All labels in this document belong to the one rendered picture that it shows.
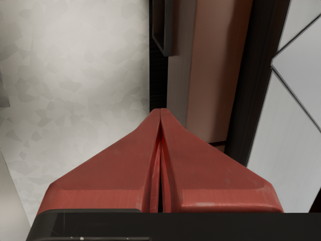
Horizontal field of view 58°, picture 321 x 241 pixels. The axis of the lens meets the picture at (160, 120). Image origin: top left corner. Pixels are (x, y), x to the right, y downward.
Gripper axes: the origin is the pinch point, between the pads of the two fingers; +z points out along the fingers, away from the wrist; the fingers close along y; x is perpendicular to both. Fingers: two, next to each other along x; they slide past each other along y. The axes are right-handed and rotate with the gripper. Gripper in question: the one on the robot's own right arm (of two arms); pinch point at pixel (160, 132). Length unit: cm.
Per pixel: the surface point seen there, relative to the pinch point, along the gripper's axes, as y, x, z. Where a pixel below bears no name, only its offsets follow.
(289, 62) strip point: -8.3, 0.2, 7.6
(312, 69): -10.2, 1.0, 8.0
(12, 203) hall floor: 69, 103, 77
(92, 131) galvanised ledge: 9.3, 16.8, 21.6
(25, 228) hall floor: 68, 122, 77
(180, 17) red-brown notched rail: -1.5, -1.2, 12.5
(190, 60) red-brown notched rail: -2.1, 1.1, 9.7
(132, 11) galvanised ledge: 3.1, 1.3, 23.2
